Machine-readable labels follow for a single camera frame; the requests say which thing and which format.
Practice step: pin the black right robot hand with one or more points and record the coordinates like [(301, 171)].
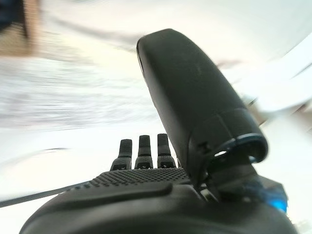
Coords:
[(195, 102)]

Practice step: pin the grey striped rug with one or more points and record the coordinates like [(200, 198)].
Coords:
[(61, 97)]

